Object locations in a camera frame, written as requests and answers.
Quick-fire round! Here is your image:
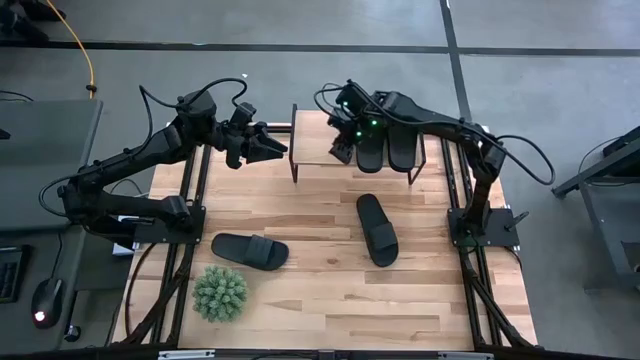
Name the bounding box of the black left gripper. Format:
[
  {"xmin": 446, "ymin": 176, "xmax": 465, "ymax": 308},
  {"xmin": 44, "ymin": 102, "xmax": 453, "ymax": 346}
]
[{"xmin": 223, "ymin": 122, "xmax": 290, "ymax": 169}]

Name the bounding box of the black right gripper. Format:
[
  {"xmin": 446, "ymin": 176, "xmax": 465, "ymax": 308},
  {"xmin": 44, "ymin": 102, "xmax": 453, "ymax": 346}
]
[{"xmin": 327, "ymin": 109, "xmax": 374, "ymax": 165}]

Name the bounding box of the black rubber slide sandal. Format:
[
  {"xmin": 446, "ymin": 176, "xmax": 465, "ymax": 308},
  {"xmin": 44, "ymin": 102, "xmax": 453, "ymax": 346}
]
[
  {"xmin": 355, "ymin": 193, "xmax": 400, "ymax": 268},
  {"xmin": 355, "ymin": 124, "xmax": 387, "ymax": 174},
  {"xmin": 387, "ymin": 123, "xmax": 419, "ymax": 173},
  {"xmin": 210, "ymin": 232, "xmax": 290, "ymax": 272}
]

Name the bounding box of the green artificial plant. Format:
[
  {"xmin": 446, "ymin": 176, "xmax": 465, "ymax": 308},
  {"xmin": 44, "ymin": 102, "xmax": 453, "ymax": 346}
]
[{"xmin": 191, "ymin": 264, "xmax": 249, "ymax": 323}]

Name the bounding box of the grey desk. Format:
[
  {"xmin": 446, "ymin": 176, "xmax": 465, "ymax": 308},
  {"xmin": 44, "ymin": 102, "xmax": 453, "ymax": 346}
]
[{"xmin": 0, "ymin": 98, "xmax": 132, "ymax": 357}]

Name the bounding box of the black computer mouse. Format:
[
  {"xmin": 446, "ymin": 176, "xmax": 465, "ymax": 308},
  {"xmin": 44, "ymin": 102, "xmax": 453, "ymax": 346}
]
[{"xmin": 30, "ymin": 277, "xmax": 65, "ymax": 330}]

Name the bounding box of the black chair base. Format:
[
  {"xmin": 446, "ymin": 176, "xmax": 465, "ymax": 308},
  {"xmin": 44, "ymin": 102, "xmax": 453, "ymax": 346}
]
[{"xmin": 0, "ymin": 0, "xmax": 67, "ymax": 44}]

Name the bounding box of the black keyboard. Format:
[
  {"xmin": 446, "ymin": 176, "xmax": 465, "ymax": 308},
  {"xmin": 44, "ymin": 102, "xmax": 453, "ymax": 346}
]
[{"xmin": 0, "ymin": 244, "xmax": 26, "ymax": 305}]

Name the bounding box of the wooden shelf with black frame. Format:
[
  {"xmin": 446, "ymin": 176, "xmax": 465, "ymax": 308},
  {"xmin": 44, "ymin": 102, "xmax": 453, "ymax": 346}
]
[{"xmin": 288, "ymin": 103, "xmax": 428, "ymax": 186}]

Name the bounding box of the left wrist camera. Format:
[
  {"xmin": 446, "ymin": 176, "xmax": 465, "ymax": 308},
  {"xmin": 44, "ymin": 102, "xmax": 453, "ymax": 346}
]
[{"xmin": 228, "ymin": 101, "xmax": 258, "ymax": 130}]

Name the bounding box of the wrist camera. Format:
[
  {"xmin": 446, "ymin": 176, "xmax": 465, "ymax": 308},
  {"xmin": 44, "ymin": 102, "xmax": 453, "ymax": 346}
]
[
  {"xmin": 228, "ymin": 101, "xmax": 258, "ymax": 130},
  {"xmin": 335, "ymin": 79, "xmax": 369, "ymax": 117}
]

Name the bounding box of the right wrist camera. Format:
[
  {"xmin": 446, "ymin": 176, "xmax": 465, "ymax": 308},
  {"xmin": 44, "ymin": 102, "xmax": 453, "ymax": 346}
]
[{"xmin": 335, "ymin": 79, "xmax": 369, "ymax": 117}]

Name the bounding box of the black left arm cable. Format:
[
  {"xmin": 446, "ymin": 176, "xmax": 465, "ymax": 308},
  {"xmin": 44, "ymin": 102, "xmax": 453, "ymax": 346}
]
[{"xmin": 138, "ymin": 77, "xmax": 249, "ymax": 126}]

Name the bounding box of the black aluminium table frame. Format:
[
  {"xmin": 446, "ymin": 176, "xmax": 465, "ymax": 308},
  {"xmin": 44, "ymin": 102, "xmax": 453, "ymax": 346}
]
[{"xmin": 112, "ymin": 119, "xmax": 541, "ymax": 360}]

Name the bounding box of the yellow cable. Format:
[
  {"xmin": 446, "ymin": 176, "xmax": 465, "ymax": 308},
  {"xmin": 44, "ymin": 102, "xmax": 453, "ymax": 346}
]
[{"xmin": 45, "ymin": 0, "xmax": 97, "ymax": 99}]

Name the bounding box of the grey metal desk frame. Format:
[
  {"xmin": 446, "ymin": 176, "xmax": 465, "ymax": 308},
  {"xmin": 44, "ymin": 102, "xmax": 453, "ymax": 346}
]
[{"xmin": 551, "ymin": 124, "xmax": 640, "ymax": 296}]

